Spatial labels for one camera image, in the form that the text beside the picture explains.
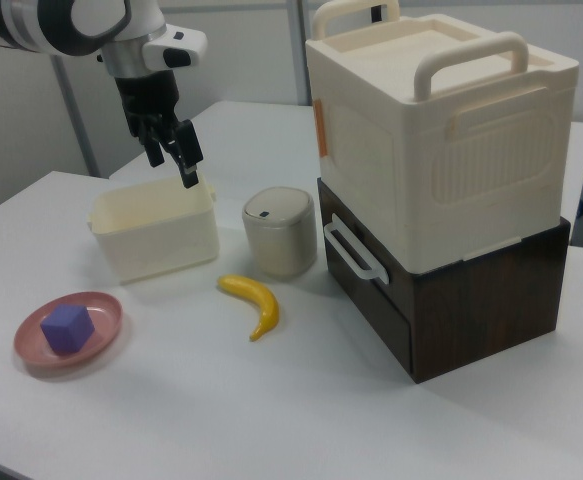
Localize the dark wooden drawer cabinet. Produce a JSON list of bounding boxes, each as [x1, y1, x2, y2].
[[316, 178, 572, 385]]

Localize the orange tape strip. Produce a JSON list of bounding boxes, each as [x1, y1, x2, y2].
[[314, 99, 330, 158]]

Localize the grey metal partition post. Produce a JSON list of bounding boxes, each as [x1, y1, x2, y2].
[[289, 0, 313, 106], [48, 52, 103, 179]]

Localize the purple cube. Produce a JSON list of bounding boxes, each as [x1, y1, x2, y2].
[[39, 305, 96, 356]]

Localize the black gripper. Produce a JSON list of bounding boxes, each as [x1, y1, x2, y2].
[[114, 71, 205, 190]]

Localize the yellow banana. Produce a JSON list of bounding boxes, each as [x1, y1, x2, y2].
[[216, 273, 281, 343]]

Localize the cream storage box with handles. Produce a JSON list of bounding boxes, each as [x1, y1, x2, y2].
[[304, 0, 581, 274]]

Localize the pink plate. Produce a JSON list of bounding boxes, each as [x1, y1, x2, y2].
[[13, 291, 124, 370]]

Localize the beige small trash can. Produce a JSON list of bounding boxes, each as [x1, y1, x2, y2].
[[241, 186, 318, 280]]

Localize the translucent white drawer handle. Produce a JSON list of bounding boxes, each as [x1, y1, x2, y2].
[[323, 212, 389, 285]]

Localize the cream plastic tub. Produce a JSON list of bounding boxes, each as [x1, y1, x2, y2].
[[87, 173, 221, 285]]

